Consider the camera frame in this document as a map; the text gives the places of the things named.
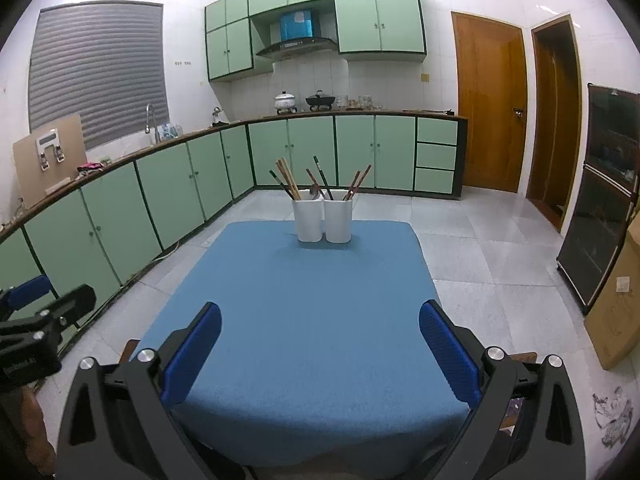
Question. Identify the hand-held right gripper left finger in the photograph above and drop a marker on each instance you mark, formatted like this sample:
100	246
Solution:
192	355

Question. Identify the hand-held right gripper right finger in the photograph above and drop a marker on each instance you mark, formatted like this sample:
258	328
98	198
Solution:
450	355

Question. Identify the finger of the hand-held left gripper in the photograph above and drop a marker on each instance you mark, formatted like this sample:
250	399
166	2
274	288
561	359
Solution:
27	292
75	302

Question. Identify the white utensil holder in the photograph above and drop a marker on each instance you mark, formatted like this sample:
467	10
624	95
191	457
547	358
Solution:
307	225

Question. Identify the bundle of chopsticks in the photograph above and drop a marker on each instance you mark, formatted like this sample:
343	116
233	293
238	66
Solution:
289	180

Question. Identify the person's left hand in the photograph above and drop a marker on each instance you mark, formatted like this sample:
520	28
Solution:
37	435

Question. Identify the wooden chair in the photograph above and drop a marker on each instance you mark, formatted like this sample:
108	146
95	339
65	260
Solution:
129	351
525	356

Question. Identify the light wooden board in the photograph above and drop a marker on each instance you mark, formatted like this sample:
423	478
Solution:
30	180

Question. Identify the blue tablecloth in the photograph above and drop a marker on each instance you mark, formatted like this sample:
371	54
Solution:
310	310

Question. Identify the red cloth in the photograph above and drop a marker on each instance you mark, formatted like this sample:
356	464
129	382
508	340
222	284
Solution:
90	166

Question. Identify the cardboard box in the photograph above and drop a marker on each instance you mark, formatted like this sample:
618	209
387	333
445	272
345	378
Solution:
617	300

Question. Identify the crumpled grey cloth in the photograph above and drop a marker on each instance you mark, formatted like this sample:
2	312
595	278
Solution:
615	417

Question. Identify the metal kitchen faucet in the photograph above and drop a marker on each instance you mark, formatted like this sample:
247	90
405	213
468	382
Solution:
154	130

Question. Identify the clear plastic bottles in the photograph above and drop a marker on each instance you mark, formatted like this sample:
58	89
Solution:
170	132

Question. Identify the black glass-front cabinet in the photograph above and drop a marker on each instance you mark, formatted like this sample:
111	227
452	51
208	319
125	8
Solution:
600	200

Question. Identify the green base cabinets with countertop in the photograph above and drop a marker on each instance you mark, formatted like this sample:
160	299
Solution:
360	150

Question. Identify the grey window blind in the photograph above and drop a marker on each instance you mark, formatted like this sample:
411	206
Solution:
95	70

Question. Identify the small metal kettle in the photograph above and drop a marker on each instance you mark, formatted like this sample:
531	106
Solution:
218	117

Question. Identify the closed wooden door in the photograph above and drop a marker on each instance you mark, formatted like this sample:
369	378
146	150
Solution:
487	105

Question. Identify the open wooden doorway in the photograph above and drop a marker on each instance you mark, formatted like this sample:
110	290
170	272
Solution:
555	125

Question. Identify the glass jar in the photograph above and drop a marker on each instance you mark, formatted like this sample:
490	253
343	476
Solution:
342	102
366	102

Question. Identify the white lidded pot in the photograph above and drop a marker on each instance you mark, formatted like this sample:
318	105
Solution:
285	102

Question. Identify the black wok with lid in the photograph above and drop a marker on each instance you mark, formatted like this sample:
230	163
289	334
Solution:
320	100

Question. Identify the range hood with blue wrap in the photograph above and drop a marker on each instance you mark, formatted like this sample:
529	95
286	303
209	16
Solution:
296	25

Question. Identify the tall green wall cabinet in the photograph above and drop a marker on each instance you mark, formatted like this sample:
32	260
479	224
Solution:
227	45

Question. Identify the wide green wall cabinet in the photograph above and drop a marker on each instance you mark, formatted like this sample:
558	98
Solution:
380	15

